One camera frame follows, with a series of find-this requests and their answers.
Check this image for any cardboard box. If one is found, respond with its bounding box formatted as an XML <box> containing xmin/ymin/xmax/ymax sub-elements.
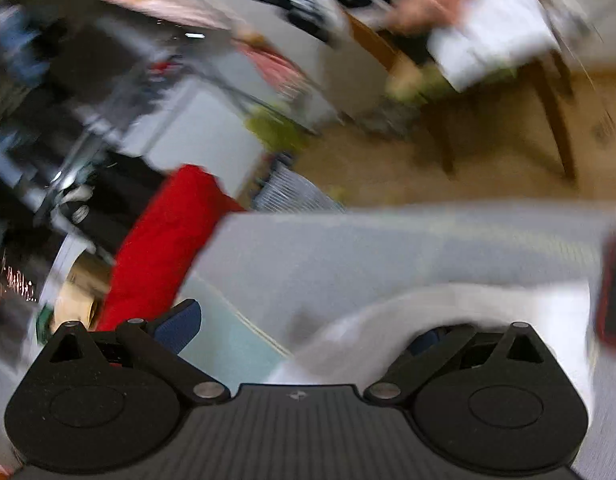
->
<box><xmin>53</xmin><ymin>255</ymin><xmax>114</xmax><ymax>331</ymax></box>

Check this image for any red rolled quilt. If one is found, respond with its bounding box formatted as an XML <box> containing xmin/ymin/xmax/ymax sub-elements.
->
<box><xmin>95</xmin><ymin>164</ymin><xmax>246</xmax><ymax>333</ymax></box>

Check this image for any grey ribbed basket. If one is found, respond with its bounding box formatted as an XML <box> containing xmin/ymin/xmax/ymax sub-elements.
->
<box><xmin>253</xmin><ymin>165</ymin><xmax>346</xmax><ymax>213</ymax></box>

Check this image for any white bear print shirt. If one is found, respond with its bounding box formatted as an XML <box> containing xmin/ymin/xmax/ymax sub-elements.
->
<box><xmin>265</xmin><ymin>280</ymin><xmax>604</xmax><ymax>480</ymax></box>

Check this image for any yellow-green bag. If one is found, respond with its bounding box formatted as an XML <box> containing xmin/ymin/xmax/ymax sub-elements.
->
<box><xmin>245</xmin><ymin>105</ymin><xmax>309</xmax><ymax>156</ymax></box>

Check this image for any dark object with red edge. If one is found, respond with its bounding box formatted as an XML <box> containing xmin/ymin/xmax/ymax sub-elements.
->
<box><xmin>595</xmin><ymin>232</ymin><xmax>616</xmax><ymax>351</ymax></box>

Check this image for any bed with green plaid sheet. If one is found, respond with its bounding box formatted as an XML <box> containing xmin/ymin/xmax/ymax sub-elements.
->
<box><xmin>178</xmin><ymin>200</ymin><xmax>616</xmax><ymax>480</ymax></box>

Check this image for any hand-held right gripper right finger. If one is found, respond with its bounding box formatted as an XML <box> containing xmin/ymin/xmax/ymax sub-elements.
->
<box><xmin>364</xmin><ymin>321</ymin><xmax>559</xmax><ymax>405</ymax></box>

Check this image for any wooden chair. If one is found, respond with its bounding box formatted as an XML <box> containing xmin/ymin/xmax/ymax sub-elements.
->
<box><xmin>348</xmin><ymin>10</ymin><xmax>579</xmax><ymax>181</ymax></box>

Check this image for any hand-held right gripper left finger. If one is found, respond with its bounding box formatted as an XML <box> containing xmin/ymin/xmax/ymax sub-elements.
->
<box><xmin>38</xmin><ymin>299</ymin><xmax>232</xmax><ymax>406</ymax></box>

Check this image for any white cloth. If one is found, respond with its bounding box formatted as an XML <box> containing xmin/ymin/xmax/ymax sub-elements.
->
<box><xmin>428</xmin><ymin>0</ymin><xmax>561</xmax><ymax>93</ymax></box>

